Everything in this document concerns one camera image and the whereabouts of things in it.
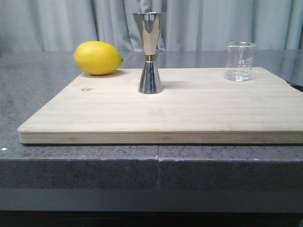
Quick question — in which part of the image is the yellow lemon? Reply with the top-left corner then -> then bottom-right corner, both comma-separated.
73,41 -> 123,75

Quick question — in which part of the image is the grey curtain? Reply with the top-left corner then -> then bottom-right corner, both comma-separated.
0,0 -> 303,52

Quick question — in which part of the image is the wooden cutting board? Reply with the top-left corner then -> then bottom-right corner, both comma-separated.
18,67 -> 303,144

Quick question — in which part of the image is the glass beaker with liquid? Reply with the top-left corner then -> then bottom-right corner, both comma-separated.
224,41 -> 256,82

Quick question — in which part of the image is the steel double jigger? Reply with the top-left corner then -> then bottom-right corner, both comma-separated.
133,12 -> 166,94

